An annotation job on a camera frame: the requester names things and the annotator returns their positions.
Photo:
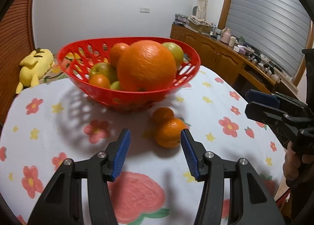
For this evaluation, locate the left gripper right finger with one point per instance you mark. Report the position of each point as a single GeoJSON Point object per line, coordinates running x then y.
{"type": "Point", "coordinates": [250, 201]}

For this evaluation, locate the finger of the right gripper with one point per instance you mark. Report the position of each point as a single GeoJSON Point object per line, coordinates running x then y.
{"type": "Point", "coordinates": [272, 116]}
{"type": "Point", "coordinates": [276, 100]}

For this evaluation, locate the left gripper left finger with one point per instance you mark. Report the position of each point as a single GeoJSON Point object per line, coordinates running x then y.
{"type": "Point", "coordinates": [61, 200]}

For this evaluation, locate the green round apple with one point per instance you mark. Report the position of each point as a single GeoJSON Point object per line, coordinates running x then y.
{"type": "Point", "coordinates": [177, 52]}

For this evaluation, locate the small tangerine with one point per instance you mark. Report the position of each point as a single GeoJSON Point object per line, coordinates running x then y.
{"type": "Point", "coordinates": [162, 114]}
{"type": "Point", "coordinates": [99, 80]}

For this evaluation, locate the large orange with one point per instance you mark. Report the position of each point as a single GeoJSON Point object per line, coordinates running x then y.
{"type": "Point", "coordinates": [146, 66]}
{"type": "Point", "coordinates": [115, 53]}

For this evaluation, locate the yellow-green mango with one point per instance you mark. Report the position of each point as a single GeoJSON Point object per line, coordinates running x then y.
{"type": "Point", "coordinates": [105, 69]}

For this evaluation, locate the small green-yellow apple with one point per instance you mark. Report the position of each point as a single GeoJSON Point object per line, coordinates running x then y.
{"type": "Point", "coordinates": [115, 86]}

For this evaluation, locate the person's right hand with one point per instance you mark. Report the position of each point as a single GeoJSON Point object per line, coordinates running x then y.
{"type": "Point", "coordinates": [292, 164]}

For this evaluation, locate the pink tissue box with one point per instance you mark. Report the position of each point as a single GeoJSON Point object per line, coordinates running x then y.
{"type": "Point", "coordinates": [239, 49]}

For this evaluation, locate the wooden sideboard cabinet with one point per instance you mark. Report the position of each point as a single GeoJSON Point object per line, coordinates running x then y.
{"type": "Point", "coordinates": [233, 68]}

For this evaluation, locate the floral white tablecloth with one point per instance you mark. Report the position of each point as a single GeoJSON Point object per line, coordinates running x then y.
{"type": "Point", "coordinates": [56, 121]}

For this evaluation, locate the pink kettle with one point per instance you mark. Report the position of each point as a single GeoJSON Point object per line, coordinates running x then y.
{"type": "Point", "coordinates": [225, 35]}

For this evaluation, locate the grey window blind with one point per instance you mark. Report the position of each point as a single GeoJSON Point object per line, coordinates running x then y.
{"type": "Point", "coordinates": [279, 29]}

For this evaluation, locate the small mandarin orange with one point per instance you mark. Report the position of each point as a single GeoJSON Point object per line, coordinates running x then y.
{"type": "Point", "coordinates": [167, 134]}

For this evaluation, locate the cardboard box with clutter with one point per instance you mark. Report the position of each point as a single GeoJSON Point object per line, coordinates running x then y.
{"type": "Point", "coordinates": [200, 25]}

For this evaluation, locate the small tangerine behind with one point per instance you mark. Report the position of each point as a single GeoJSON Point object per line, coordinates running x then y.
{"type": "Point", "coordinates": [162, 114]}

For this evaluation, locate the floral bed blanket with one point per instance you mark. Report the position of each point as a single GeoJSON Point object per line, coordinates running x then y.
{"type": "Point", "coordinates": [56, 73]}

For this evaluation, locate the yellow plush toy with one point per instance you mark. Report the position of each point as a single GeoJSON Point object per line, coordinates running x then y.
{"type": "Point", "coordinates": [33, 67]}

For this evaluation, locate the red perforated plastic basket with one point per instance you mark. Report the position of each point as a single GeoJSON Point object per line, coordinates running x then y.
{"type": "Point", "coordinates": [93, 51]}

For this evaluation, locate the brown louvered wardrobe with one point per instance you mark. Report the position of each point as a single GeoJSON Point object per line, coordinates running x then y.
{"type": "Point", "coordinates": [17, 41]}

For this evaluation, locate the wall light switch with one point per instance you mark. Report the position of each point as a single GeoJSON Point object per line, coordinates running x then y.
{"type": "Point", "coordinates": [144, 10]}

